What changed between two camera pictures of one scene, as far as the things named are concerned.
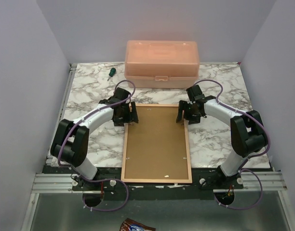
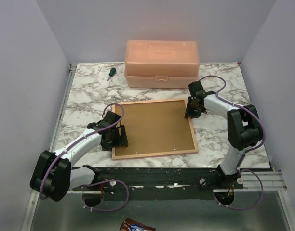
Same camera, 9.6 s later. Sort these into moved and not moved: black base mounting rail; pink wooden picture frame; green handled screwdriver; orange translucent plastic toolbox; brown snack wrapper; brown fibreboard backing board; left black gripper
Moved: pink wooden picture frame; brown fibreboard backing board; left black gripper
Not moved: black base mounting rail; green handled screwdriver; brown snack wrapper; orange translucent plastic toolbox
